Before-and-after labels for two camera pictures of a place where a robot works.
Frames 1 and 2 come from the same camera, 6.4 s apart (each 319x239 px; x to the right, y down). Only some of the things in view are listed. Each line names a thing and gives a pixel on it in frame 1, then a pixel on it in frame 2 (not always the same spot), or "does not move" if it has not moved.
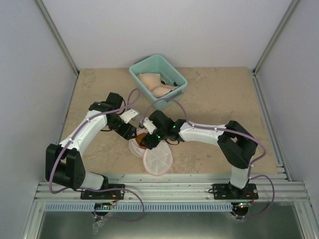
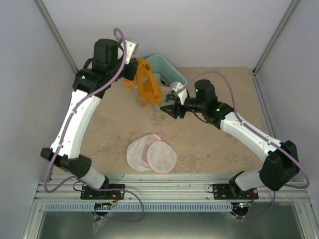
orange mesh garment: x=139 y=139 to x=147 y=89
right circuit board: x=243 y=205 does not move
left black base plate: x=110 y=194 does not move
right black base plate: x=225 y=191 does not move
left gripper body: x=125 y=133 to x=130 y=74
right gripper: x=153 y=143 to x=175 y=109
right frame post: x=277 y=35 does not move
